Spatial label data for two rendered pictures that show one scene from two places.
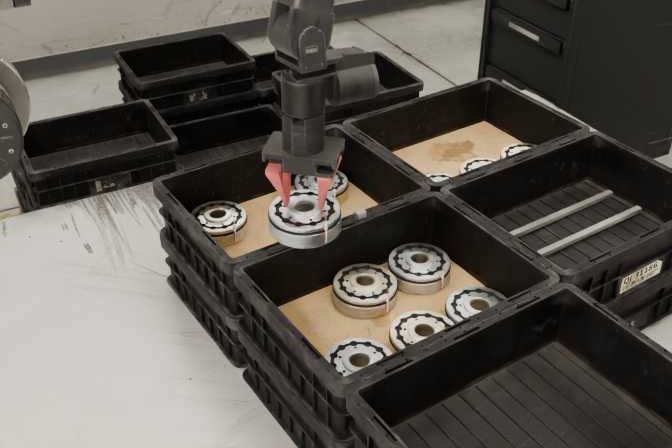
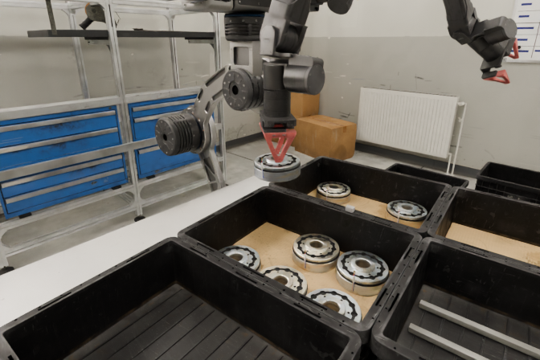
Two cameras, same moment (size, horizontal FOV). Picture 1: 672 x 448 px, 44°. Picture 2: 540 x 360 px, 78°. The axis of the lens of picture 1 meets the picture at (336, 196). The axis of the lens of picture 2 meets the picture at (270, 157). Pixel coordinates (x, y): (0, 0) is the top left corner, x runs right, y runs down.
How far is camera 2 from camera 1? 104 cm
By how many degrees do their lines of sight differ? 64
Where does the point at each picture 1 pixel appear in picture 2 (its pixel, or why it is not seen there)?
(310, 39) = (267, 33)
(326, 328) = (275, 249)
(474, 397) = (239, 337)
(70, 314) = not seen: hidden behind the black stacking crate
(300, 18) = (267, 19)
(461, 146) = not seen: outside the picture
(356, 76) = (295, 70)
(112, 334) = not seen: hidden behind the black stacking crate
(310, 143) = (266, 108)
